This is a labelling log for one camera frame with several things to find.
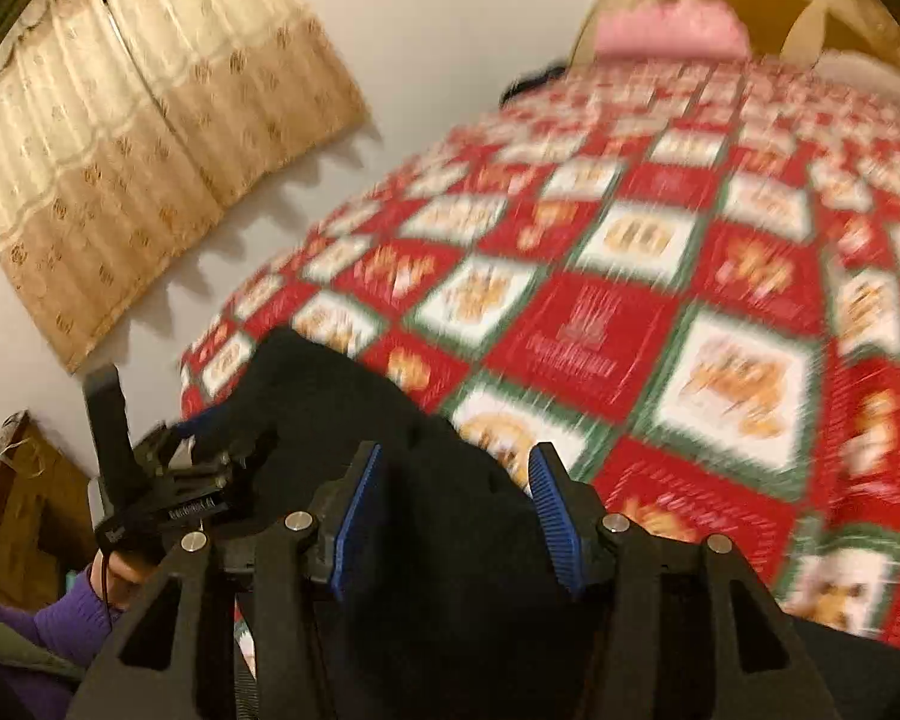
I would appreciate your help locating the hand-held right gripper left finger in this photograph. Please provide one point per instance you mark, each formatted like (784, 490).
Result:
(356, 514)

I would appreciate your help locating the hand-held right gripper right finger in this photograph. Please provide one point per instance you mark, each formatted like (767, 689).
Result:
(559, 517)

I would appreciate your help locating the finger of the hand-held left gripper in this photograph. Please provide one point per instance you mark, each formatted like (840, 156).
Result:
(187, 429)

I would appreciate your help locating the black pants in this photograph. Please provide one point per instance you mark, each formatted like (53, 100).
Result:
(435, 487)

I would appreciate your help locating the person's left hand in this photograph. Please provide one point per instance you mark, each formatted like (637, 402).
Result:
(126, 576)

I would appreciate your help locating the brown wooden cabinet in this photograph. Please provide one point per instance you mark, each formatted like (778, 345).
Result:
(37, 510)

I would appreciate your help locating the red checkered printed blanket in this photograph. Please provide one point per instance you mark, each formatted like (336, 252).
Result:
(645, 300)

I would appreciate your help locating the beige patterned curtain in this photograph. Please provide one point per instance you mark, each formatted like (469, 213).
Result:
(135, 135)

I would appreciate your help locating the dark cloth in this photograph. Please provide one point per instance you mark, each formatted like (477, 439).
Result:
(529, 82)

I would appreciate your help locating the pink pillow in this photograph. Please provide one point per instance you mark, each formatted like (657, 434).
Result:
(667, 30)

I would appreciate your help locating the striped pillow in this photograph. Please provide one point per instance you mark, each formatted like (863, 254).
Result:
(877, 79)

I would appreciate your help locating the cream and wood headboard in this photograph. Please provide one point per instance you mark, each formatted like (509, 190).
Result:
(802, 22)

